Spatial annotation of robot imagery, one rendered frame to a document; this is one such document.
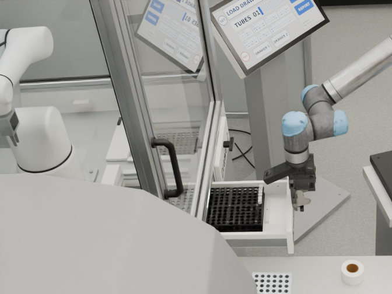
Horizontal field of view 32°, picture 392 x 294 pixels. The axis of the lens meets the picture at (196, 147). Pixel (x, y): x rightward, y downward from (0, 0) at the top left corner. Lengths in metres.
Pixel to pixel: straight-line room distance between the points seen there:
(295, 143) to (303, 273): 0.45
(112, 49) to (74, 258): 0.51
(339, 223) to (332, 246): 0.15
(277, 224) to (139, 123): 0.93
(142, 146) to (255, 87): 1.60
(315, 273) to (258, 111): 1.12
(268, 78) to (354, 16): 2.09
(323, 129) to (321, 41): 2.78
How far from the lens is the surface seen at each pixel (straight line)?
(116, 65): 1.39
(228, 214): 2.23
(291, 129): 1.99
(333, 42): 4.74
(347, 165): 3.73
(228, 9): 2.80
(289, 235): 2.14
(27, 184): 1.14
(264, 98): 3.06
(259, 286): 2.16
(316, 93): 2.13
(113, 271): 1.01
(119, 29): 1.35
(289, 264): 2.25
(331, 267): 2.24
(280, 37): 2.88
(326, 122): 2.02
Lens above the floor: 2.48
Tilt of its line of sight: 39 degrees down
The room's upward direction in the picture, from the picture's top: 11 degrees counter-clockwise
